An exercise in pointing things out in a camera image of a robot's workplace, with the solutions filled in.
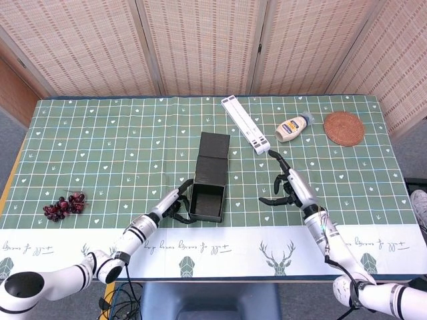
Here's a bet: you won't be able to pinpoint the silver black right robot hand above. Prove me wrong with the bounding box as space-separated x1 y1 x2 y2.
258 149 320 211

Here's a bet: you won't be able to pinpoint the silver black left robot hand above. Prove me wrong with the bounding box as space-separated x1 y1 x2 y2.
149 178 197 225

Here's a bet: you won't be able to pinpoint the black foldable cardboard box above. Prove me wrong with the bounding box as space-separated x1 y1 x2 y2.
188 131 232 223

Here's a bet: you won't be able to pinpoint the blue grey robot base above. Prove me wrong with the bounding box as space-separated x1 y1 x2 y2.
138 282 282 320

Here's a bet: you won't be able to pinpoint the mayonnaise squeeze bottle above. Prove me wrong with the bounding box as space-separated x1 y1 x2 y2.
274 111 315 143

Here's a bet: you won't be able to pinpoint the round woven rattan coaster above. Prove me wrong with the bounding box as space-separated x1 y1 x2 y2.
323 111 365 147

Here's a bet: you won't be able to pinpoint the white folding plastic stand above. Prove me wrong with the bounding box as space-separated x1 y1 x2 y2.
221 95 272 155

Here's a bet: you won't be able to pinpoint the green checked tablecloth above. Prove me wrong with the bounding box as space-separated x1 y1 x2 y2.
0 95 422 280

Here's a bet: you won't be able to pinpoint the dark red grape bunch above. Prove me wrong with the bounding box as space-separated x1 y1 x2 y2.
42 189 88 221

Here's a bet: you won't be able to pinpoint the grey sneaker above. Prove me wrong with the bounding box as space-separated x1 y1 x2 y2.
409 189 427 236

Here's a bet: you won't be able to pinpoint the folding bamboo screen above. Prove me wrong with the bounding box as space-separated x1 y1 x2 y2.
0 0 427 137

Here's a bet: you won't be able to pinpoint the brown wooden door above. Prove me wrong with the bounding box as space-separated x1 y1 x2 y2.
0 56 44 129

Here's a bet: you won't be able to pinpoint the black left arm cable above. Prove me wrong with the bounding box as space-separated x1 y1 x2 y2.
123 263 143 320

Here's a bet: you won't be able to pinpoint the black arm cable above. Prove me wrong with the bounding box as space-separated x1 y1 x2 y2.
123 263 143 320
325 255 363 320

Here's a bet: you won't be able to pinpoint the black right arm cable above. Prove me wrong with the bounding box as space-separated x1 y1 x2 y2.
325 255 363 320

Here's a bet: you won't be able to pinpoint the tangled floor cables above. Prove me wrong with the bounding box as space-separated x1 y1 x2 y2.
98 282 143 320

